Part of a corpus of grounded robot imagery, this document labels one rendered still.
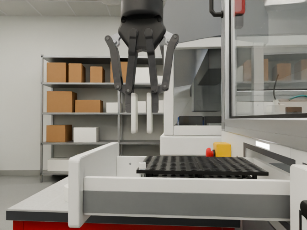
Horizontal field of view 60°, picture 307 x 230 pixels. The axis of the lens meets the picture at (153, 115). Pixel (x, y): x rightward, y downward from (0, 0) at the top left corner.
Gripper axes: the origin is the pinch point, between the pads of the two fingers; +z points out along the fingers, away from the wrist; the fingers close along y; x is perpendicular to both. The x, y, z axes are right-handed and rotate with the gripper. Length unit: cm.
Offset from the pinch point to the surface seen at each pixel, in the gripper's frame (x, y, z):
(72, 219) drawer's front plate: -6.4, -10.0, 16.5
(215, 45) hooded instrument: 88, 26, -36
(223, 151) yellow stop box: 37.5, 20.6, 10.8
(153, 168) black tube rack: 2.0, 1.8, 9.9
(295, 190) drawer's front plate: -10.8, 21.2, 10.3
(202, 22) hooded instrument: 88, 20, -48
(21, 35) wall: 397, -262, -148
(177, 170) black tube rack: -0.7, 6.1, 9.8
